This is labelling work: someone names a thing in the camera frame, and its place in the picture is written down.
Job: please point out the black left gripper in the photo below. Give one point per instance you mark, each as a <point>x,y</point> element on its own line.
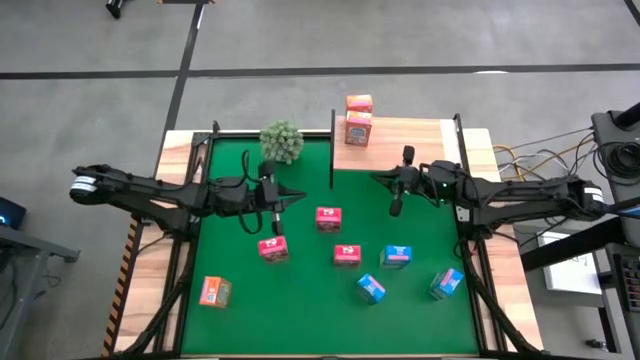
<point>267,195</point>

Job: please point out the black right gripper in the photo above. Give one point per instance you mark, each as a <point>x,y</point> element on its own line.
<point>415,181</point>

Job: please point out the red Froot Loops cereal box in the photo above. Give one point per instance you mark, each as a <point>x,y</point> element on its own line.
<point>273,248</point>
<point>328,219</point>
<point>347,255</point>

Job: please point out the orange Mini-Wheats cereal box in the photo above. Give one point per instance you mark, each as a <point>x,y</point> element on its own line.
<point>358,131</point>
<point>359,103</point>
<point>215,292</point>

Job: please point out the blue Rice Krispies cereal box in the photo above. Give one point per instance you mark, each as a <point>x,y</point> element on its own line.
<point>396,256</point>
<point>446,283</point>
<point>371,288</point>

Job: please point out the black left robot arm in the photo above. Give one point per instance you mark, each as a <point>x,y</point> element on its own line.
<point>130,187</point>

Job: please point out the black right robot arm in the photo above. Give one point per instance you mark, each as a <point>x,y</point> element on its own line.
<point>525,197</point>

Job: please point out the green potted plant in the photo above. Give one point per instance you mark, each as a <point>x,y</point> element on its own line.
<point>281,141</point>

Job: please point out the green table mat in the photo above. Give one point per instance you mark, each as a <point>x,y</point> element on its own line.
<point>300,320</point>

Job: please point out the yellow black hazard tape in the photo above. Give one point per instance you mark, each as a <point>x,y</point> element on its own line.
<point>121,285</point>

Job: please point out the white box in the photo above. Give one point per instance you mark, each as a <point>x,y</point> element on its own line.
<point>570,272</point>

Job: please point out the black stand foot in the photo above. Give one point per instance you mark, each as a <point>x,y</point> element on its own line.
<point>115,7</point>

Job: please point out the black keyboard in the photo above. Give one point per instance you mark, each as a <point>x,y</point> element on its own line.
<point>631,282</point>

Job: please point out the grey metal desk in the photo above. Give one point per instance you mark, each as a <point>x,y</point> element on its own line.
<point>25,240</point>

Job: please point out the black device blue light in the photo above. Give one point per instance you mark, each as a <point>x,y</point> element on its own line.
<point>12,210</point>

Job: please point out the black shelf post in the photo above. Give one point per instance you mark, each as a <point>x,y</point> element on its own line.
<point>332,150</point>
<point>460,140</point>

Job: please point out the black metal table frame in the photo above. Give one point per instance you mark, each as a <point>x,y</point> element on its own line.
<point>201,150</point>

